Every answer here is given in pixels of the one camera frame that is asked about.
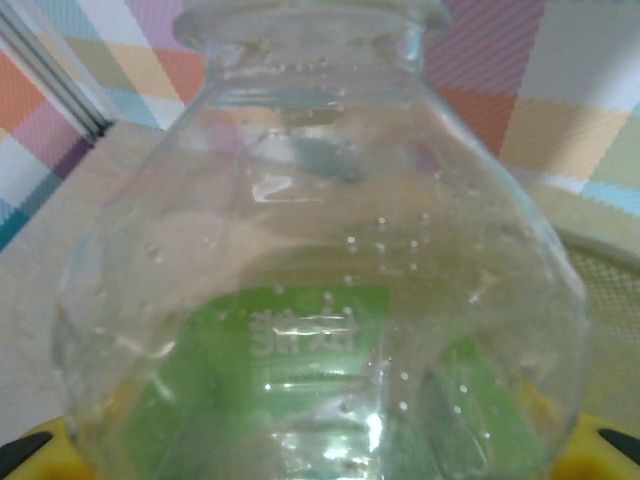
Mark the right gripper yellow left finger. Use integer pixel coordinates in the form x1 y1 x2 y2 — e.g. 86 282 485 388
0 417 101 480

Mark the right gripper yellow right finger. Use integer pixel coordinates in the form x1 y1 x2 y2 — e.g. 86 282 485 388
549 410 640 480

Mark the clear green label plastic bottle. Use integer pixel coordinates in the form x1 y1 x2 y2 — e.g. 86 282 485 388
52 0 591 480

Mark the silver mesh waste bin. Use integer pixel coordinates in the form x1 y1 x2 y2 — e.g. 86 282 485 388
559 244 640 416

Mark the green translucent trash bin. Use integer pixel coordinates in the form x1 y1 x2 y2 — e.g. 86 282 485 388
542 219 640 416

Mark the aluminium frame post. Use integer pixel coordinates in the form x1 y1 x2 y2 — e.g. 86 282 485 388
0 4 110 140

